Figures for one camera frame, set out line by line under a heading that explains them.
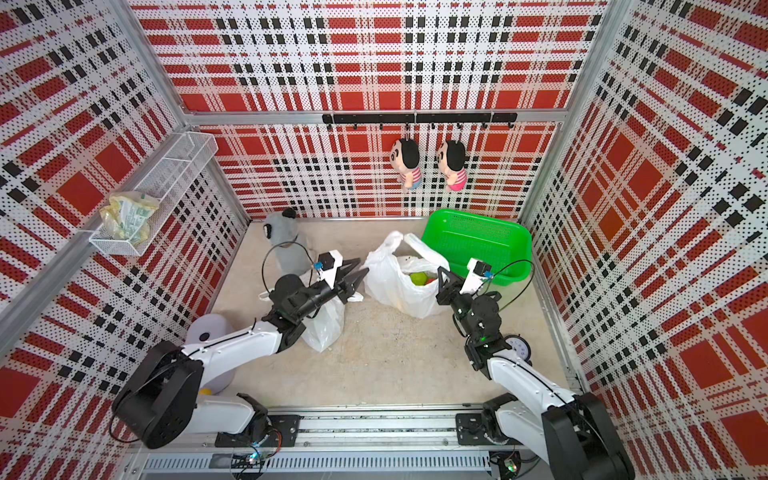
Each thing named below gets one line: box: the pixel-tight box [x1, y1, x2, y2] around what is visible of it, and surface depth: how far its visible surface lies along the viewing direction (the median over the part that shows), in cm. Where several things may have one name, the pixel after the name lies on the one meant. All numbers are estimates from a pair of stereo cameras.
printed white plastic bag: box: [363, 230, 450, 318], surface depth 80 cm
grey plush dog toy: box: [263, 207, 311, 276], surface depth 98 cm
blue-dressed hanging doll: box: [389, 138, 422, 189], surface depth 97 cm
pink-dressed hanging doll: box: [436, 140, 468, 192], surface depth 96 cm
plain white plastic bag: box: [301, 296, 345, 353], surface depth 85 cm
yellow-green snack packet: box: [99, 191, 159, 245], surface depth 65 cm
